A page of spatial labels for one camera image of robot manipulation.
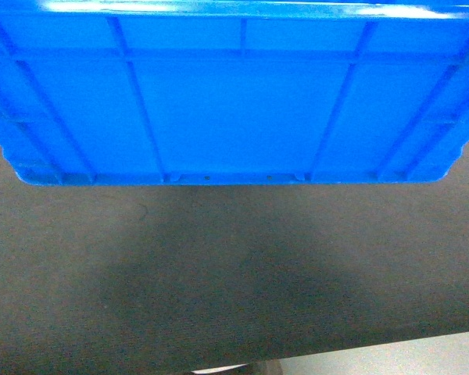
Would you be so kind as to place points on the large blue plastic crate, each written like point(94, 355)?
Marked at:
point(233, 92)

